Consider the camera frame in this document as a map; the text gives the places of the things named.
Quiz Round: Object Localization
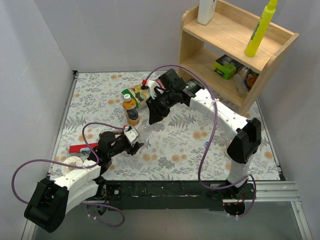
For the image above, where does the floral table mat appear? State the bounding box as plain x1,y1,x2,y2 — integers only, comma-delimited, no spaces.
51,71,280,181

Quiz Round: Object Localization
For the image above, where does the white green printed cap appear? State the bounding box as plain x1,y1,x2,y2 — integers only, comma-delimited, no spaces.
123,93,132,101

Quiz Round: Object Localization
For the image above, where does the cream pump lotion bottle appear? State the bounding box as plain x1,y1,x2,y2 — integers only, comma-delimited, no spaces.
223,147,230,158

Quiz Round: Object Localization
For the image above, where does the brown chocolate bar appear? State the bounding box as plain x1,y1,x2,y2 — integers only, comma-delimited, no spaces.
99,132,108,139

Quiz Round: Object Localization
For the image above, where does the green black box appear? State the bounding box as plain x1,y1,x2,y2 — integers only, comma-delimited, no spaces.
212,54,244,80

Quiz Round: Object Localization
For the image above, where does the yellow squeeze bottle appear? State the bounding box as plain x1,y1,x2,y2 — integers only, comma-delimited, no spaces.
244,0,278,57

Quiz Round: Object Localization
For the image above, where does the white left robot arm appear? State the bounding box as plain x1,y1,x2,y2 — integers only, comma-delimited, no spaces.
24,129,144,233

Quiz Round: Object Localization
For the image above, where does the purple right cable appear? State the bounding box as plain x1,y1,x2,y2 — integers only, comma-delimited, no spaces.
144,64,257,218

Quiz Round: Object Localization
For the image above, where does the purple cable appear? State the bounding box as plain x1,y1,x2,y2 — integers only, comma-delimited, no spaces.
144,64,257,218
12,121,126,228

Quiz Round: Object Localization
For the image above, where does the red white box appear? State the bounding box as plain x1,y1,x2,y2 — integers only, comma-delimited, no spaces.
69,144,91,156

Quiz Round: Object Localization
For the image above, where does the white bottle on shelf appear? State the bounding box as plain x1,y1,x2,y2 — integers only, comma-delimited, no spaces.
197,0,217,25

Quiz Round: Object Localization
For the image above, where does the clear plastic bottle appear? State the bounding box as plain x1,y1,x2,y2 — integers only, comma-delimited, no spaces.
137,119,154,143

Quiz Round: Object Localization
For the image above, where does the wooden shelf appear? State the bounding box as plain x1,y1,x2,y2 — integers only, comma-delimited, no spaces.
178,0,299,115

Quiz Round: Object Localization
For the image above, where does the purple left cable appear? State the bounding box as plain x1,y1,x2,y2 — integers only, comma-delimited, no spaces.
12,121,126,228

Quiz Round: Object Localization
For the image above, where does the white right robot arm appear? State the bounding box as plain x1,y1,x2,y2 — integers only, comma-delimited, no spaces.
142,65,262,199

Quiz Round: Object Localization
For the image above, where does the green chips bag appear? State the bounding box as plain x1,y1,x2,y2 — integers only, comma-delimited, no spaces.
121,83,166,109

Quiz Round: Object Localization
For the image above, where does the dark orange snack packet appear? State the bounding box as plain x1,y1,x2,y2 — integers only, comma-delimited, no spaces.
243,68,260,90

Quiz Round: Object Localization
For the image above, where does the clear glass jar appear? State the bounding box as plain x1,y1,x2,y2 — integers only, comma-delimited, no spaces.
233,74,248,98

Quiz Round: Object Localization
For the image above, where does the black front rail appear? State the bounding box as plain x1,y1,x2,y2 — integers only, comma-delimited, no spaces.
99,179,257,211

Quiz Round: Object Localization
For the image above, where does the orange milk tea bottle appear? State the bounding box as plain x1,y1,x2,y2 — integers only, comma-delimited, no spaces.
122,98,140,126

